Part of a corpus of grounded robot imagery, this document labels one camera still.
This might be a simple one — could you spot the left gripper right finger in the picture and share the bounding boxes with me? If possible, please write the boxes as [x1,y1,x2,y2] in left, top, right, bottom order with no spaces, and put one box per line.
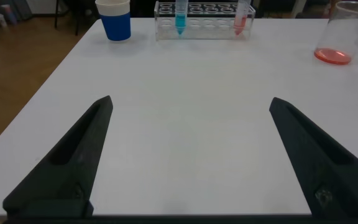
[268,96,358,219]

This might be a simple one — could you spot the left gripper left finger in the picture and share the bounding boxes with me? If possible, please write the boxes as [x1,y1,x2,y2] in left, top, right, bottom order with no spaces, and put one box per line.
[2,95,114,219]

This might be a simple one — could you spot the blue pigment test tube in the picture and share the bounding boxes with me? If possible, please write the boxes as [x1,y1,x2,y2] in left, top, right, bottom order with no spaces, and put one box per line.
[175,0,188,35]

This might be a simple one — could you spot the clear glass beaker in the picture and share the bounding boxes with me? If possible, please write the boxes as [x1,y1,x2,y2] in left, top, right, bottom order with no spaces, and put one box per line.
[313,1,358,66]

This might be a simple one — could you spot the pink-red pigment test tube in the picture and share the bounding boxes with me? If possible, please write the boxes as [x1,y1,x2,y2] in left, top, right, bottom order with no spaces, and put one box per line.
[233,0,252,35]

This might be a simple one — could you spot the clear acrylic tube rack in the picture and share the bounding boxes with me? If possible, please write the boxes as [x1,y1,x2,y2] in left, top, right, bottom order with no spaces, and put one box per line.
[154,0,257,41]

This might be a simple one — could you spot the blue paper cup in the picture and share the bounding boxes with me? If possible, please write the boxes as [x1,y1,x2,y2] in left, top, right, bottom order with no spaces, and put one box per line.
[94,0,132,42]

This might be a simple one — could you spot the black side chair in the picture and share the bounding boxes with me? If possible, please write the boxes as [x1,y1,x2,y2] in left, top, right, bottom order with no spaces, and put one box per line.
[53,0,82,36]

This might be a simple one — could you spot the pink plastic cup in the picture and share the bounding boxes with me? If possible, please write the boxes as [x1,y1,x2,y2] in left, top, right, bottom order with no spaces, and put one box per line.
[0,3,18,26]

